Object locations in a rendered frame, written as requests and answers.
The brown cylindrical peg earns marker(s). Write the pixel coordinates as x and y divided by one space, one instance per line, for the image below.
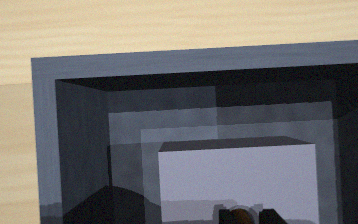
242 216

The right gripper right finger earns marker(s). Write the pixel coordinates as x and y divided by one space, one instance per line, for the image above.
270 216

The grey square plate with hole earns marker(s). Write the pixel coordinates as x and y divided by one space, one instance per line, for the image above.
197 178

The dark grey open box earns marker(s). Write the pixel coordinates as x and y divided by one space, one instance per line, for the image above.
100 120

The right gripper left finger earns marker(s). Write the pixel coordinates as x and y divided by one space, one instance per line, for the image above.
227 217

